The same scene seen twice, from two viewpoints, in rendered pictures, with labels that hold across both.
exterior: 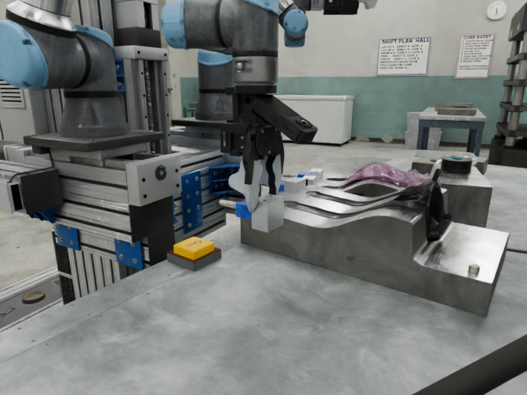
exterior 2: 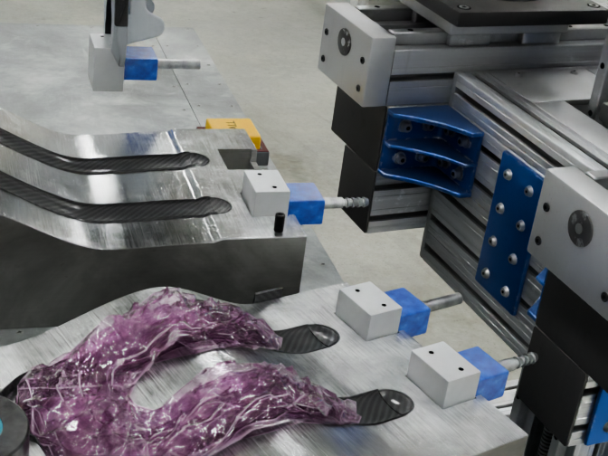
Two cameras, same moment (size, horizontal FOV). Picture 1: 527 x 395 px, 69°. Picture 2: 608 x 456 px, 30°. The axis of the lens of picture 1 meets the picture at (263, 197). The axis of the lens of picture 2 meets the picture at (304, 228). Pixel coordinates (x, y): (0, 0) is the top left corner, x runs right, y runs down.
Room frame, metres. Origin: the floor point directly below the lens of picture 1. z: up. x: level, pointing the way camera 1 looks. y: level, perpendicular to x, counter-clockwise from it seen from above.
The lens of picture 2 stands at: (1.57, -0.92, 1.41)
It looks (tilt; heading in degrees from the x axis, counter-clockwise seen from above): 28 degrees down; 124
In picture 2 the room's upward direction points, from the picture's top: 8 degrees clockwise
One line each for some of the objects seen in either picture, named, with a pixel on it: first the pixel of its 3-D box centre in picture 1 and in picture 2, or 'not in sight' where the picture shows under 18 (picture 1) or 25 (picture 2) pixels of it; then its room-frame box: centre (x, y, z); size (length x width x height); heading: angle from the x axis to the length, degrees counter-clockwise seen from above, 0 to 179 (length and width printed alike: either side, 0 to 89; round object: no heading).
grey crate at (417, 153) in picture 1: (442, 163); not in sight; (4.15, -1.96, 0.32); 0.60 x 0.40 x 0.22; 69
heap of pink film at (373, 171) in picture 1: (386, 173); (185, 372); (1.11, -0.36, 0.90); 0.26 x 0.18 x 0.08; 71
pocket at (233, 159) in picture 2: not in sight; (241, 174); (0.88, -0.01, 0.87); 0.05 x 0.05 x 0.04; 54
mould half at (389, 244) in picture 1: (368, 222); (33, 201); (0.78, -0.23, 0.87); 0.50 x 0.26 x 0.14; 54
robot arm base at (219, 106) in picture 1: (216, 103); not in sight; (1.36, 0.16, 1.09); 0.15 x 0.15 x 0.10
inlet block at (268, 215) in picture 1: (247, 208); (146, 63); (0.68, 0.03, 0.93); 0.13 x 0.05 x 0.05; 54
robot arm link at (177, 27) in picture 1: (201, 26); not in sight; (0.72, 0.10, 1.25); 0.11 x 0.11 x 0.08; 73
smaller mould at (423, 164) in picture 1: (443, 170); not in sight; (1.44, -0.69, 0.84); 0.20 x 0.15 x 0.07; 54
